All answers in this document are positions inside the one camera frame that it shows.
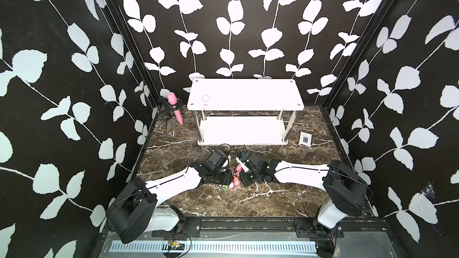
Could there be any white square tag card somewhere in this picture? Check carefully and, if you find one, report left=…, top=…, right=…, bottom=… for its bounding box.
left=298, top=131, right=312, bottom=148

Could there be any white two-tier shelf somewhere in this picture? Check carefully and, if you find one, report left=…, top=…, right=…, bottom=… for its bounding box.
left=187, top=79, right=304, bottom=146

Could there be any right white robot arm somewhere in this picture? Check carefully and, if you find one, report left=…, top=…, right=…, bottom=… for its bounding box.
left=236, top=156, right=371, bottom=229

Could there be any green cement mixer truck toy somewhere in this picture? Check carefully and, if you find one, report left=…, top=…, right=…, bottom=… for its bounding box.
left=219, top=185, right=228, bottom=192

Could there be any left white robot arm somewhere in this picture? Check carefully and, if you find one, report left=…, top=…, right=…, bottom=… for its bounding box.
left=106, top=149, right=233, bottom=244

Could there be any small green circuit board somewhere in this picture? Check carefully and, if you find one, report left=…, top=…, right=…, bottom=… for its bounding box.
left=167, top=241, right=186, bottom=252

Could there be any red toy car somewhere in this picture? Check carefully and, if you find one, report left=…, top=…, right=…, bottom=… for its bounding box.
left=231, top=168, right=239, bottom=178

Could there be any white perforated vent strip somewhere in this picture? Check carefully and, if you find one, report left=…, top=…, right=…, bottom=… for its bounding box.
left=109, top=240, right=317, bottom=255

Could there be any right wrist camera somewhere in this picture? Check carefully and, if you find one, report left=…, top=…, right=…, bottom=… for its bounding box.
left=236, top=151, right=263, bottom=173

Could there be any pink rubber pig toy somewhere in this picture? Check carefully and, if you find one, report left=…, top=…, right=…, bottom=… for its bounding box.
left=228, top=177, right=241, bottom=189
left=201, top=95, right=210, bottom=107

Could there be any pink microphone on stand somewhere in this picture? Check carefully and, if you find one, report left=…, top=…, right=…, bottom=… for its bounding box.
left=160, top=92, right=184, bottom=129

